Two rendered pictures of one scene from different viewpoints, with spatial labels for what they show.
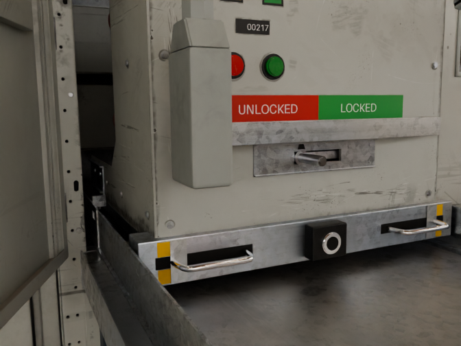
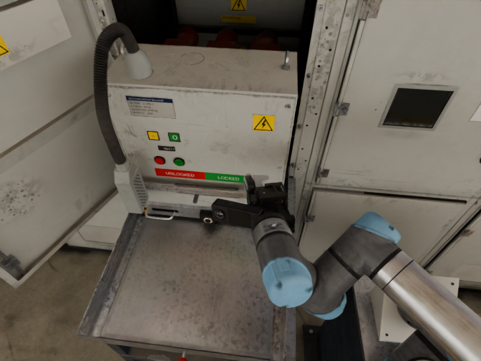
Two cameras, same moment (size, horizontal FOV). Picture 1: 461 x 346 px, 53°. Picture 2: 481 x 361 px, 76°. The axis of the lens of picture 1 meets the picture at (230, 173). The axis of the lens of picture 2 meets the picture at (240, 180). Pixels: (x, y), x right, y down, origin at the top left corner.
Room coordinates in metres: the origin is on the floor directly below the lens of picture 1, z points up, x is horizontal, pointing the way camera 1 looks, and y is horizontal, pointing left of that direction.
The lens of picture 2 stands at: (0.17, -0.56, 1.80)
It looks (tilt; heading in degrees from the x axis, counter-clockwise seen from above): 48 degrees down; 31
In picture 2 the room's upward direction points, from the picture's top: straight up
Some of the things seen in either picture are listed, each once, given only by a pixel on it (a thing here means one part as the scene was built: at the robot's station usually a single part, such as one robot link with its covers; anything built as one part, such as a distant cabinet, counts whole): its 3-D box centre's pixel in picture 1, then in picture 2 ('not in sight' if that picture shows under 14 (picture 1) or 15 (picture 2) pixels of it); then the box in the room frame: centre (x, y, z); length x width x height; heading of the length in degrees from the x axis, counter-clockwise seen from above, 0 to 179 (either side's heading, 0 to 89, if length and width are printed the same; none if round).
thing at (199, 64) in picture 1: (199, 104); (132, 186); (0.52, 0.03, 1.09); 0.08 x 0.05 x 0.17; 25
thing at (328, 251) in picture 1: (326, 240); (208, 217); (0.65, -0.14, 0.90); 0.06 x 0.03 x 0.05; 115
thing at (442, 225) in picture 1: (418, 226); not in sight; (0.72, -0.30, 0.90); 0.11 x 0.05 x 0.01; 115
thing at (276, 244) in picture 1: (311, 234); (210, 208); (0.68, -0.12, 0.90); 0.54 x 0.05 x 0.06; 115
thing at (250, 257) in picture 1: (214, 259); (159, 213); (0.57, 0.02, 0.90); 0.11 x 0.05 x 0.01; 115
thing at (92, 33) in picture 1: (152, 42); (238, 6); (1.45, 0.23, 1.28); 0.58 x 0.02 x 0.19; 115
